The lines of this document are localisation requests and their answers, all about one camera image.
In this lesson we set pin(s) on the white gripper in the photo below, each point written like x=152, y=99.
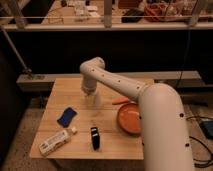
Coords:
x=89, y=92

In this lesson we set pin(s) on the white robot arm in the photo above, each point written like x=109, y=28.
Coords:
x=164, y=131

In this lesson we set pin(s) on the orange carrot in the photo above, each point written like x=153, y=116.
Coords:
x=119, y=101

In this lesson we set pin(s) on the blue sponge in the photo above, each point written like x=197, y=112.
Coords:
x=67, y=116

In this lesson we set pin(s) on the wooden table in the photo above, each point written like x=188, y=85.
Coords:
x=114, y=143

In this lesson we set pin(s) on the orange bowl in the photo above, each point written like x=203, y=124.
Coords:
x=128, y=118

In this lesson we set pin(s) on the white plastic bottle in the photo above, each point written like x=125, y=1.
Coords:
x=57, y=140

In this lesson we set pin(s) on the dark power adapter box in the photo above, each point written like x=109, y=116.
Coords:
x=207, y=128

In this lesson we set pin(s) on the metal window rail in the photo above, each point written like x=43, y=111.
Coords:
x=184, y=14

